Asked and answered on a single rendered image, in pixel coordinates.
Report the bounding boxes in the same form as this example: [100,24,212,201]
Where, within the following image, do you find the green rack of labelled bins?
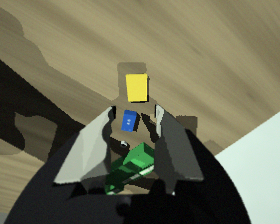
[105,142,154,194]

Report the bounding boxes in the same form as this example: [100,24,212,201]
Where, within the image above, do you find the silver hex nut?
[121,141,127,147]

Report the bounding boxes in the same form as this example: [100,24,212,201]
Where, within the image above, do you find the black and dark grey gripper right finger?
[153,104,252,224]

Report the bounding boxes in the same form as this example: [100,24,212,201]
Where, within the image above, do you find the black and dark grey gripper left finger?
[4,106,116,224]

